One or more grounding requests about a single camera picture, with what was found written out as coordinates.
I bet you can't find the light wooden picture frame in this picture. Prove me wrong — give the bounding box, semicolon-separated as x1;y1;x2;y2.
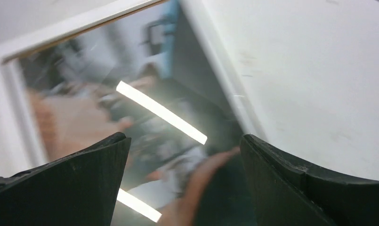
0;0;257;176

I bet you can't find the clear plastic sheet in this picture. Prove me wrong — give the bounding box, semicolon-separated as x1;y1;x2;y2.
2;0;258;226

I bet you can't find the printed colour photo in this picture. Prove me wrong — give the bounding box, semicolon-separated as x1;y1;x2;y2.
17;0;258;226

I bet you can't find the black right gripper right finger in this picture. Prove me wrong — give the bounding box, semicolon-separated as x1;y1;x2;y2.
240;134;379;226

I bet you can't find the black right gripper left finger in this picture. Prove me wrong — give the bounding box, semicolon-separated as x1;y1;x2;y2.
0;132;131;226

